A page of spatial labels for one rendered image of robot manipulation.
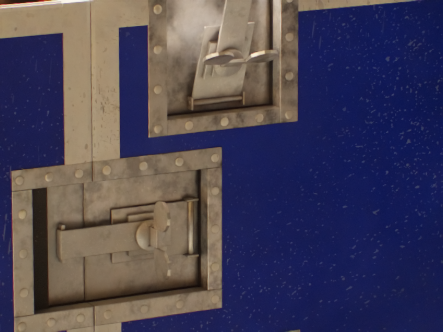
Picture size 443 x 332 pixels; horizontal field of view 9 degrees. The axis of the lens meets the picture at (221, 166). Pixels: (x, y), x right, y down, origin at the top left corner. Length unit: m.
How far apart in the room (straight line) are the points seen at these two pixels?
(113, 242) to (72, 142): 0.09
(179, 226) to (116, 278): 0.06
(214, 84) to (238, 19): 0.06
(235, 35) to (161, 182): 0.13
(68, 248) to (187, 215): 0.10
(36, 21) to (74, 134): 0.09
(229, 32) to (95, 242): 0.19
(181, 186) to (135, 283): 0.08
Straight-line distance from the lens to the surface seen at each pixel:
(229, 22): 2.05
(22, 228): 2.02
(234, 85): 2.09
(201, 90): 2.08
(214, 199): 2.09
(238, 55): 2.06
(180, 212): 2.09
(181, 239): 2.10
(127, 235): 2.07
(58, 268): 2.06
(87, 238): 2.06
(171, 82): 2.07
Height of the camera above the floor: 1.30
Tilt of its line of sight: 13 degrees down
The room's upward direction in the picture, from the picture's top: straight up
